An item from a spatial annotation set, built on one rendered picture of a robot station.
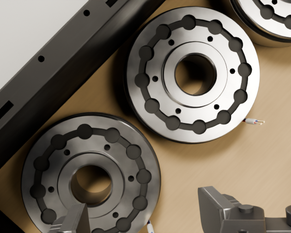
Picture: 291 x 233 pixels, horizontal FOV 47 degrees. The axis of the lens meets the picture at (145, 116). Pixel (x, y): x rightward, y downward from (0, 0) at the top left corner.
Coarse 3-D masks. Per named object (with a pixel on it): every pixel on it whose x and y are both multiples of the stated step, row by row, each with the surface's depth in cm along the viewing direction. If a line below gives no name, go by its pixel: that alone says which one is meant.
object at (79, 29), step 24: (96, 0) 17; (120, 0) 17; (72, 24) 17; (96, 24) 17; (48, 48) 17; (72, 48) 17; (24, 72) 17; (48, 72) 17; (0, 96) 17; (24, 96) 17; (0, 120) 17
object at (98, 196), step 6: (72, 180) 24; (72, 186) 24; (78, 186) 26; (108, 186) 27; (78, 192) 25; (84, 192) 26; (90, 192) 27; (96, 192) 27; (102, 192) 27; (108, 192) 25; (84, 198) 25; (90, 198) 26; (96, 198) 25; (102, 198) 25
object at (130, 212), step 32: (64, 128) 24; (96, 128) 24; (128, 128) 24; (32, 160) 24; (64, 160) 24; (128, 160) 24; (32, 192) 24; (128, 192) 24; (96, 224) 24; (128, 224) 25
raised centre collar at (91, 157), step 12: (72, 156) 24; (84, 156) 24; (96, 156) 24; (108, 156) 24; (72, 168) 24; (108, 168) 24; (120, 168) 24; (60, 180) 23; (120, 180) 24; (60, 192) 24; (72, 192) 24; (120, 192) 24; (72, 204) 24; (96, 204) 24; (108, 204) 24; (96, 216) 24
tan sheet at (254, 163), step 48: (192, 0) 27; (288, 48) 28; (96, 96) 27; (288, 96) 28; (192, 144) 28; (240, 144) 28; (288, 144) 29; (0, 192) 27; (192, 192) 28; (240, 192) 28; (288, 192) 29
